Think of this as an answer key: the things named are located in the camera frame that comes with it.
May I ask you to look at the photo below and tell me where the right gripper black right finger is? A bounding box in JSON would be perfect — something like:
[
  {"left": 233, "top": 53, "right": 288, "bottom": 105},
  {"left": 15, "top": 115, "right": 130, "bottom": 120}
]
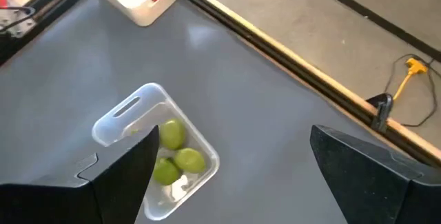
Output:
[{"left": 309, "top": 124, "right": 441, "bottom": 224}]

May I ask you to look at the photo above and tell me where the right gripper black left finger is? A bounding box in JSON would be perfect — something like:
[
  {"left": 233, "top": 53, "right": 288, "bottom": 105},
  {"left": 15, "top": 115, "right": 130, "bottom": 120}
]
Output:
[{"left": 0, "top": 124, "right": 161, "bottom": 224}]

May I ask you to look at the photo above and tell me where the green lime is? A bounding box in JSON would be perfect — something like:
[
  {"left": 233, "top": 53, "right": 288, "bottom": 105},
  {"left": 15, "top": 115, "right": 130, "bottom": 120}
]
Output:
[
  {"left": 158, "top": 118, "right": 187, "bottom": 151},
  {"left": 173, "top": 147, "right": 207, "bottom": 174},
  {"left": 151, "top": 157, "right": 182, "bottom": 187}
]

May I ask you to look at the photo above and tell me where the clear plastic basket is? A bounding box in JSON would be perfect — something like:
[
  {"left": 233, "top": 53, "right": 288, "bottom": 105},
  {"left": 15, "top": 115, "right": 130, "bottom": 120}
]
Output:
[{"left": 91, "top": 82, "right": 221, "bottom": 222}]

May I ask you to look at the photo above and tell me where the black table clamp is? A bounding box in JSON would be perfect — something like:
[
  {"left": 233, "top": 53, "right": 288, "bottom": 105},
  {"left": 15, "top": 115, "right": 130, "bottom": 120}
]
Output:
[{"left": 365, "top": 92, "right": 394, "bottom": 134}]

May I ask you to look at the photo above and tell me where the white plastic basket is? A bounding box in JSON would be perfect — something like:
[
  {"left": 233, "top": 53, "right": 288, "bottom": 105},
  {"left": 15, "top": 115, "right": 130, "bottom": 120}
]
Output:
[{"left": 85, "top": 0, "right": 178, "bottom": 28}]

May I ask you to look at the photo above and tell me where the yellow cable plug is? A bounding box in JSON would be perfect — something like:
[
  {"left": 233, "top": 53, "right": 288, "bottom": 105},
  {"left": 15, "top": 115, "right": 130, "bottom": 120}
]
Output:
[{"left": 384, "top": 53, "right": 439, "bottom": 128}]

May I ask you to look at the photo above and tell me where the yellow power plug cord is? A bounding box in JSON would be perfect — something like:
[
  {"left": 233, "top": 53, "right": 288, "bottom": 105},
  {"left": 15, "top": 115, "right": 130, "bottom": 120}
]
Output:
[{"left": 392, "top": 57, "right": 429, "bottom": 101}]

